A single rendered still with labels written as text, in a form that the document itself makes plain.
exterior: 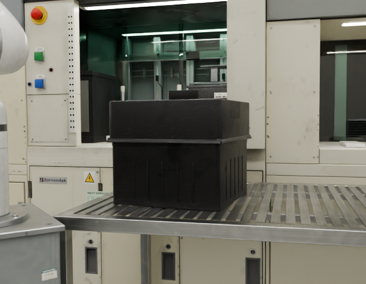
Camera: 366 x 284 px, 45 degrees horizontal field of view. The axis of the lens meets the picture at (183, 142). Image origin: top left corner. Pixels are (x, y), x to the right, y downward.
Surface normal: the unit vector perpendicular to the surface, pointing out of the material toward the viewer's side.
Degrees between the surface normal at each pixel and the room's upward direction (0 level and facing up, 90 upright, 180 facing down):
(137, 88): 90
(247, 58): 90
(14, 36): 74
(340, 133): 90
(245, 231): 90
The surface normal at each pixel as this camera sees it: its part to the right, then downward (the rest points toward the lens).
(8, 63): 0.60, 0.69
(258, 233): -0.23, 0.05
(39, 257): 0.52, 0.04
